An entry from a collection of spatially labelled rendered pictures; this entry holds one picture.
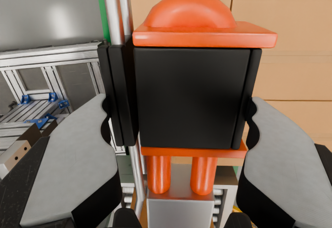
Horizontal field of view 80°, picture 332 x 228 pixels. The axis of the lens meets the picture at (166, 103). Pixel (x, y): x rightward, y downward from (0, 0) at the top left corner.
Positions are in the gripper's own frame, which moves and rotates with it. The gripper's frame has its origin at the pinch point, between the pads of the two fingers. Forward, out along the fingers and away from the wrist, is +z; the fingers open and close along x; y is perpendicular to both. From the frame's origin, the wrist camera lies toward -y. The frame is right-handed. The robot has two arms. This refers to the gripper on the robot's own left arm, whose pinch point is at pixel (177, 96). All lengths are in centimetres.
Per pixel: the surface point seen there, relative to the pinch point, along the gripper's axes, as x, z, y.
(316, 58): 56, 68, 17
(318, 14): 50, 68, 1
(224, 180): 28, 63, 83
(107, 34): -43, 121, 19
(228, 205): 33, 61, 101
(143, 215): -14, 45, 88
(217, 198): 28, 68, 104
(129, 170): -24, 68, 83
